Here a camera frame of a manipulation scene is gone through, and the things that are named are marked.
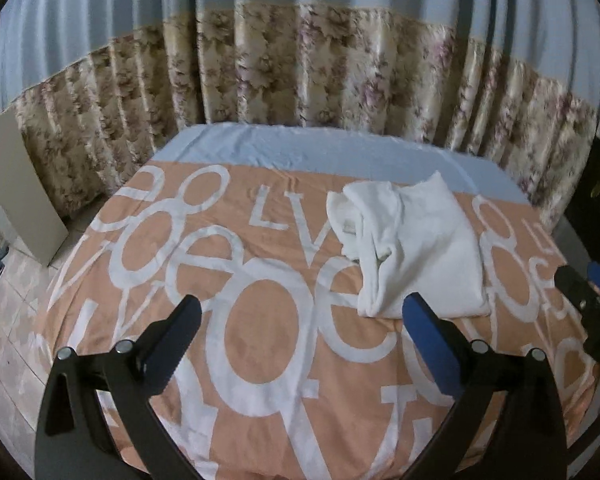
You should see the white knit garment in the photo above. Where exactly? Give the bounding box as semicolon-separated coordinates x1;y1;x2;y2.
326;171;491;318

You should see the orange and blue bedsheet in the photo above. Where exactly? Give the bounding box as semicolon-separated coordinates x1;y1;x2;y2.
33;124;596;479

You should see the floral and blue curtain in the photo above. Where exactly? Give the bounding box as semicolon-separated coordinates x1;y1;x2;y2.
0;0;600;226

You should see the beige board against wall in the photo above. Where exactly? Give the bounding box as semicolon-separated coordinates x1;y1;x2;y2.
0;110;68;266

